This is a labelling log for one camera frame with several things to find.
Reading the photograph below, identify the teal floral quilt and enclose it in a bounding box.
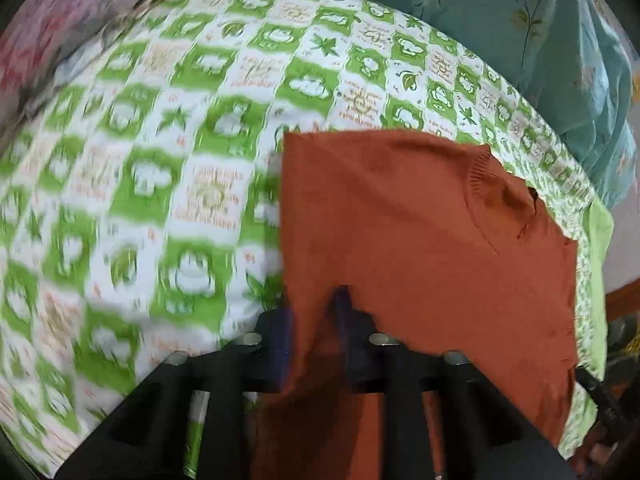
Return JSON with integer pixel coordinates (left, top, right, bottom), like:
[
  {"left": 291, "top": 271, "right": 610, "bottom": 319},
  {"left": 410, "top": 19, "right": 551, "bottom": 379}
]
[{"left": 200, "top": 0, "right": 639, "bottom": 209}]

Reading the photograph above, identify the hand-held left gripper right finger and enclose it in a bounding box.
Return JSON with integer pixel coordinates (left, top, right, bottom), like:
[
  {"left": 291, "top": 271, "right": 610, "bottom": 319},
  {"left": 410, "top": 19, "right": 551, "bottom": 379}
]
[{"left": 327, "top": 285, "right": 577, "bottom": 480}]

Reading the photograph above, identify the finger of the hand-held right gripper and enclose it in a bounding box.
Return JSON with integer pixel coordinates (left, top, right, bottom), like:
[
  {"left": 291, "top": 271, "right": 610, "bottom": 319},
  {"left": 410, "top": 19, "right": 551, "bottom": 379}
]
[{"left": 574, "top": 367, "right": 629, "bottom": 432}]

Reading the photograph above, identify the brown wooden furniture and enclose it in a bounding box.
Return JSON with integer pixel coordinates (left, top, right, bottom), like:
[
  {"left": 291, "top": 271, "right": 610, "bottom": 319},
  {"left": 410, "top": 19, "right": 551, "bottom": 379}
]
[{"left": 605, "top": 279, "right": 640, "bottom": 322}]

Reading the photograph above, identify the pink floral ruffled pillow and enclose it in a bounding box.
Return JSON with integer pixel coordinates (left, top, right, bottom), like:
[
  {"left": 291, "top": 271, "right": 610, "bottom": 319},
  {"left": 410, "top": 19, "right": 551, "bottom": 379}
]
[{"left": 0, "top": 0, "right": 202, "bottom": 128}]

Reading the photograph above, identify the orange knit sweater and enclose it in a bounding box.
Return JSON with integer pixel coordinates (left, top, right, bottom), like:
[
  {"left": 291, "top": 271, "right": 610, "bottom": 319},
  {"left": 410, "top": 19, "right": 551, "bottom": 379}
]
[{"left": 250, "top": 129, "right": 581, "bottom": 480}]

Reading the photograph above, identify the green checkered bed sheet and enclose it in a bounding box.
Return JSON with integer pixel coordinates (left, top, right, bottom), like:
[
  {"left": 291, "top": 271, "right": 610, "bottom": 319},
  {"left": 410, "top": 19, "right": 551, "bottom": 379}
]
[{"left": 0, "top": 0, "right": 616, "bottom": 478}]

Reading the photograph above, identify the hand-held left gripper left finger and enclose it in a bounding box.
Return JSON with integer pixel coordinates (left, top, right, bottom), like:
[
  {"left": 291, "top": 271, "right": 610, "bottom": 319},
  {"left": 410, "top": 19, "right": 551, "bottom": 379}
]
[{"left": 55, "top": 306, "right": 297, "bottom": 480}]

